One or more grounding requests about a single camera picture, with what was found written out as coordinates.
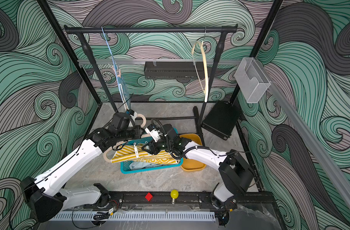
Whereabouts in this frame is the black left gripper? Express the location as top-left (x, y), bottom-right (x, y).
top-left (116, 126), bottom-right (145, 144)

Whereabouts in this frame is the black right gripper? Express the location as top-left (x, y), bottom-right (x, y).
top-left (141, 137), bottom-right (175, 155)

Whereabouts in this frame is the yellow striped towel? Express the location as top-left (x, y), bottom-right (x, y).
top-left (108, 144), bottom-right (180, 165)

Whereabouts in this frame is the light blue terry towel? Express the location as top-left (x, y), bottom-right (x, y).
top-left (129, 161), bottom-right (163, 171)

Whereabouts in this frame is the cream plastic hanger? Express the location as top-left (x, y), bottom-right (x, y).
top-left (191, 27), bottom-right (209, 103)

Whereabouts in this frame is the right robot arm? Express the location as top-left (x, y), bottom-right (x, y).
top-left (141, 124), bottom-right (254, 209)

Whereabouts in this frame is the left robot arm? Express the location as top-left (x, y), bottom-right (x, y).
top-left (20, 112), bottom-right (146, 223)

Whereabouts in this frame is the white clothespin on striped towel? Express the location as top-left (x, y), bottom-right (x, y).
top-left (134, 145), bottom-right (139, 158)

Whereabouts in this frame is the orange plastic tray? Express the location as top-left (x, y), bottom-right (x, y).
top-left (180, 133), bottom-right (206, 172)

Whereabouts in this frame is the teal plastic basket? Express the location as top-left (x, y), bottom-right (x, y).
top-left (114, 135), bottom-right (183, 174)

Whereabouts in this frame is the blue rabbit print towel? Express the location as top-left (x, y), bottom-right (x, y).
top-left (113, 65), bottom-right (131, 111)

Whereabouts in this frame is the black clothes rack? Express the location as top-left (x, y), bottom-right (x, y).
top-left (64, 24), bottom-right (239, 144)

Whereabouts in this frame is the red diamond marker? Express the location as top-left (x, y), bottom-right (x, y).
top-left (145, 192), bottom-right (153, 202)

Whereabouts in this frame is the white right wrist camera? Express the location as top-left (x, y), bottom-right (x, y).
top-left (145, 126), bottom-right (161, 142)

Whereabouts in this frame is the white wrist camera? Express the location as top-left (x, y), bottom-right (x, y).
top-left (127, 110), bottom-right (138, 120)
top-left (145, 126), bottom-right (161, 142)

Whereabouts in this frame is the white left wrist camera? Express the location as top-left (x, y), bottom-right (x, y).
top-left (127, 110), bottom-right (138, 120)

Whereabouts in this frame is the white slotted cable duct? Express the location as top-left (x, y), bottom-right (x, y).
top-left (51, 211), bottom-right (216, 222)

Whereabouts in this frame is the light blue wire hanger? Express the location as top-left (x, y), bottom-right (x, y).
top-left (101, 26), bottom-right (127, 110)

